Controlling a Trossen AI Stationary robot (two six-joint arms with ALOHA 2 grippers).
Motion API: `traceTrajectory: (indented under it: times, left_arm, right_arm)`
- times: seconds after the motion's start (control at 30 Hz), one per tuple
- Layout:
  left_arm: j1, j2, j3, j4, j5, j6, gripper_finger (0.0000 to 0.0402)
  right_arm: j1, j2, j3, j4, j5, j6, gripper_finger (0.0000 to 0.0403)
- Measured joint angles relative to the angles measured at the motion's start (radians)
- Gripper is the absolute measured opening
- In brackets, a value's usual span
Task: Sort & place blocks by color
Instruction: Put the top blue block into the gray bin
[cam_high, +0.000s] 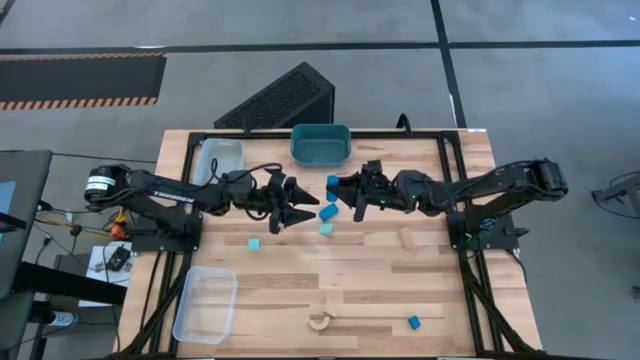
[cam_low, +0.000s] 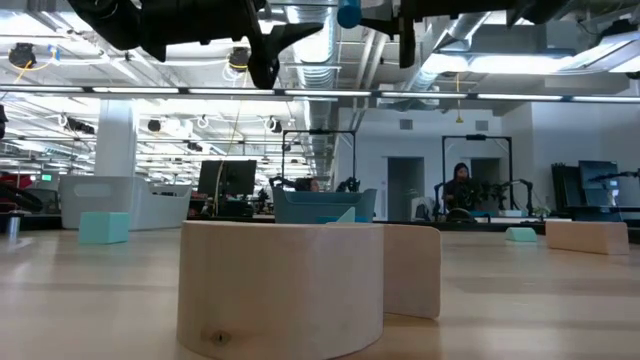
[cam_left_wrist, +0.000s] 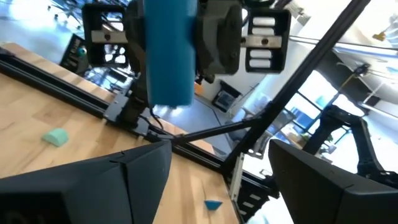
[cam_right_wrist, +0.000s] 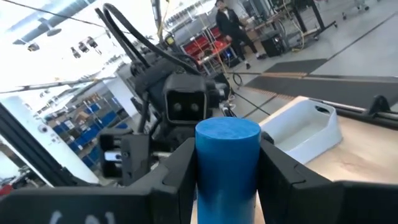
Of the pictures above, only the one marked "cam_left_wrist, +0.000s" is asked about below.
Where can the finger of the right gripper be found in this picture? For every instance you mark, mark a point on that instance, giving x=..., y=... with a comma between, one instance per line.
x=135, y=31
x=219, y=37

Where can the background black robot arm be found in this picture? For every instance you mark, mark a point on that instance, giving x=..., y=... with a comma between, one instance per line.
x=360, y=140

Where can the mint half-round block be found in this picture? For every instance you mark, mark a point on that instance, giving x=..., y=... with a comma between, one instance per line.
x=57, y=137

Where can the blue triangle block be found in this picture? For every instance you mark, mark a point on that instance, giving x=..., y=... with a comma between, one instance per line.
x=213, y=204

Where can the black equipment case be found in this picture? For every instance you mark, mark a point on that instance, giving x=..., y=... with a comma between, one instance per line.
x=226, y=98
x=73, y=54

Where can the white metal bracket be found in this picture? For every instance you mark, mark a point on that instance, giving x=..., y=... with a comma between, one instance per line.
x=237, y=177

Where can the black diagonal frame post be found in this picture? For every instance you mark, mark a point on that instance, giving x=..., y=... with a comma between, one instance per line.
x=295, y=81

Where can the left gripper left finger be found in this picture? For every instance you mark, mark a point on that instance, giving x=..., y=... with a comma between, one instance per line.
x=77, y=193

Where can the black aluminium frame rail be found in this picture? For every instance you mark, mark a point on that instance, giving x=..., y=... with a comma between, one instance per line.
x=62, y=90

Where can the black frame brace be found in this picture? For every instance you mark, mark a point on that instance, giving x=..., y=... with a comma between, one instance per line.
x=217, y=132

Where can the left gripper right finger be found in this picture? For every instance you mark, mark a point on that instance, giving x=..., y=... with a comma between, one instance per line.
x=326, y=199

